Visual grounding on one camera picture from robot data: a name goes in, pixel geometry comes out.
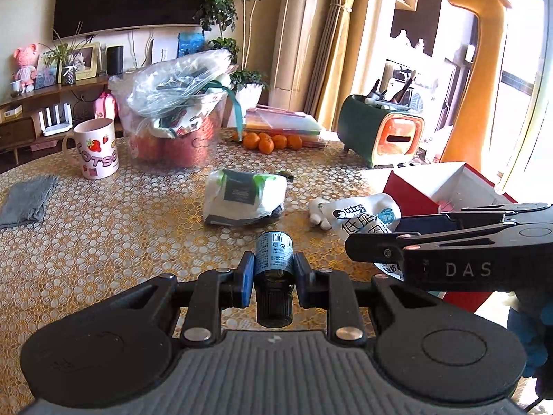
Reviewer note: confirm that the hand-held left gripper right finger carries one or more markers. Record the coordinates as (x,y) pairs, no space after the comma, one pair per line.
(303,281)

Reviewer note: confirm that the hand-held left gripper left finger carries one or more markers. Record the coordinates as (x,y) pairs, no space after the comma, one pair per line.
(245,279)

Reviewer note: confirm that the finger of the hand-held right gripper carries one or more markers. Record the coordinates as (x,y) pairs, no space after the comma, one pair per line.
(423,222)
(371,246)

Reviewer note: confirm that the red cardboard box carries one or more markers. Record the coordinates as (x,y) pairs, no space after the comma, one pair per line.
(410,194)

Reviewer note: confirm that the small blue label bottle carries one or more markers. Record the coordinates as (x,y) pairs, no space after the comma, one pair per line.
(273,253)

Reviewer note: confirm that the small white plush toy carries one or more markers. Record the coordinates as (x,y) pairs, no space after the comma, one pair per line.
(317,214)

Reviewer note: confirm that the white green snack packet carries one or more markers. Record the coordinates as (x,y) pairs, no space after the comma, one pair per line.
(242,194)

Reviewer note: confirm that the lace patterned desktop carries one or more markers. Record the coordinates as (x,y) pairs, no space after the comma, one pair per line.
(129,233)

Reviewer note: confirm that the person's right hand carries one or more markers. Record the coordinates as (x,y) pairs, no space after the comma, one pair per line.
(533,324)

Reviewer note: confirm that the green orange desk organizer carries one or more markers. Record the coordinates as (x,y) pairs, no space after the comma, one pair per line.
(367,138)

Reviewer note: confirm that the yellow giraffe figure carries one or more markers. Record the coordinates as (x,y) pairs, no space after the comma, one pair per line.
(471,95)

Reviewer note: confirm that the small white bottle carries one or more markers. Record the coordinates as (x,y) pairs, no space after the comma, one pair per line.
(419,46)

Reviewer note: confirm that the white plant pot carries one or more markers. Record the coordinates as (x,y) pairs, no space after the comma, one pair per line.
(250,95)

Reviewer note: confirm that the white detergent bottle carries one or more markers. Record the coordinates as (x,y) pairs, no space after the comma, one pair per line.
(402,39)

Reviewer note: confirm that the yellow curtain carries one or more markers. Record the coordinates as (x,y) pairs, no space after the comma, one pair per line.
(345,52)

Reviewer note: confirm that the white strawberry print mug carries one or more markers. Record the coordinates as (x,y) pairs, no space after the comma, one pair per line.
(97,155)

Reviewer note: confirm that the clear plastic bag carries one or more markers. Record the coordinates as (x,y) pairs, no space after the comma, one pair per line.
(173,82)

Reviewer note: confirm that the pink toy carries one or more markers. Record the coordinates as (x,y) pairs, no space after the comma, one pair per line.
(105,106)

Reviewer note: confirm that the beige standing air conditioner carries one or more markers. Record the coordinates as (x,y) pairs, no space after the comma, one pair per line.
(298,30)

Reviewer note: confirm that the grey cloth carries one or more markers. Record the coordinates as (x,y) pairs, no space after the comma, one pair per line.
(28,201)

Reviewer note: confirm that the white router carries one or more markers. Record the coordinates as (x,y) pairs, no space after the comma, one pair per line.
(55,121)

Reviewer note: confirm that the black speaker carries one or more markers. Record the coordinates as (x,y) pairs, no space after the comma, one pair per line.
(115,60)

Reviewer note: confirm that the grass plant in vase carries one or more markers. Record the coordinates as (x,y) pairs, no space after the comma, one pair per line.
(68,75)

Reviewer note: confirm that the wooden television cabinet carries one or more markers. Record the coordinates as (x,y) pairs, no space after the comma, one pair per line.
(17,132)

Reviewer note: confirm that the tall green potted tree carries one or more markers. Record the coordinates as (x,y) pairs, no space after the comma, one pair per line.
(220,6)

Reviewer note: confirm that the small blue picture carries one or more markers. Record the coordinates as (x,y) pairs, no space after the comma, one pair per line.
(45,80)

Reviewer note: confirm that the small beige box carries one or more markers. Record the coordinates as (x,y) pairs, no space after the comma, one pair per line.
(11,113)

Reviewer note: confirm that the pink doll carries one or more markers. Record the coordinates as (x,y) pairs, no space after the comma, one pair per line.
(26,69)

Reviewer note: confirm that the cream photo frame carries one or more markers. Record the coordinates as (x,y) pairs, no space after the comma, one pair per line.
(84,62)

